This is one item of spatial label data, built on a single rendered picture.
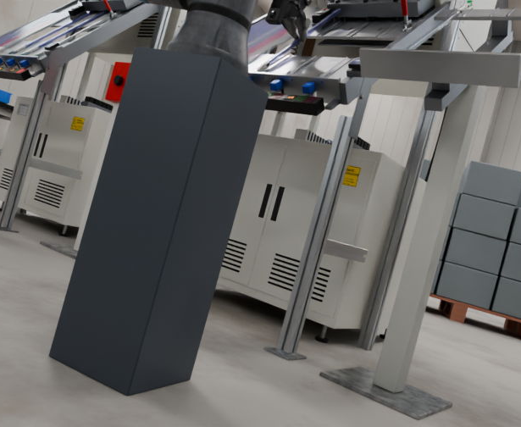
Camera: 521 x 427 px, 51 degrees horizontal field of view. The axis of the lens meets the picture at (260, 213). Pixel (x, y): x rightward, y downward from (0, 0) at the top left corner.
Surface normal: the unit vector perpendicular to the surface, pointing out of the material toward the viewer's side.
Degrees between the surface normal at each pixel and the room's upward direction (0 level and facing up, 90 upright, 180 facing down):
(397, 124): 90
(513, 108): 90
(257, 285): 90
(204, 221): 90
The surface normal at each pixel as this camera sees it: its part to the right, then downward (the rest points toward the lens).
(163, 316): 0.86, 0.23
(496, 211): -0.23, -0.07
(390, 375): -0.56, -0.17
